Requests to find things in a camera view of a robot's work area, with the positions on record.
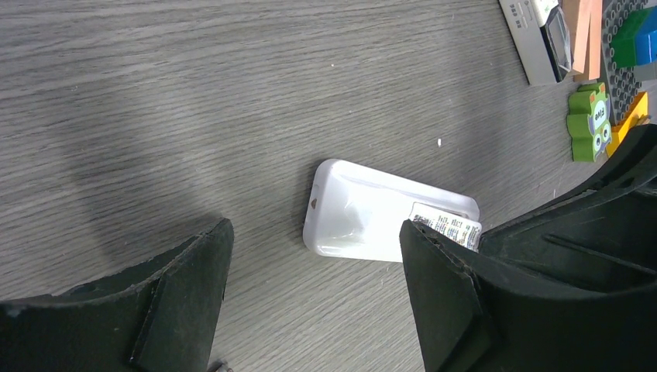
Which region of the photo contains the green toy with eyes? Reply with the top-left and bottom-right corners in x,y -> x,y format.
566,82 -> 611,162

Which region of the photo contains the white remote control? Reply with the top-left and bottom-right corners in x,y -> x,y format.
302,159 -> 483,262

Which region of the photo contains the green lego brick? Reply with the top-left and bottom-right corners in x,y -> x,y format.
611,7 -> 656,68

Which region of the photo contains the small grey lego piece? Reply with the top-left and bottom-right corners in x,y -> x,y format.
633,60 -> 657,82

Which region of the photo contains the left wooden block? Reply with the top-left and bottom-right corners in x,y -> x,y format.
561,0 -> 597,76

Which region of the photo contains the yellow triangular tool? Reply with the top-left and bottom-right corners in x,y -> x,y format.
606,91 -> 649,157

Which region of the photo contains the black AAA battery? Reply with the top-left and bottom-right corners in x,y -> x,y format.
207,360 -> 233,372

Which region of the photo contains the grey lego baseplate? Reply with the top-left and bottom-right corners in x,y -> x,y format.
600,1 -> 649,121

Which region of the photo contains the blue lego brick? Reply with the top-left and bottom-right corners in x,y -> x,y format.
635,19 -> 656,66

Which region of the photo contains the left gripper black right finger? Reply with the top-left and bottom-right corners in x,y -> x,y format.
399,124 -> 656,371

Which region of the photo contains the right wooden block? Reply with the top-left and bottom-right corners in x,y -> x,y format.
574,0 -> 603,82

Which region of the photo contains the wooden block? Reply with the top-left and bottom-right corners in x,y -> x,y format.
561,0 -> 597,76
574,0 -> 603,82

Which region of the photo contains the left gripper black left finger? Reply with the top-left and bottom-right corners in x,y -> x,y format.
1,219 -> 234,371

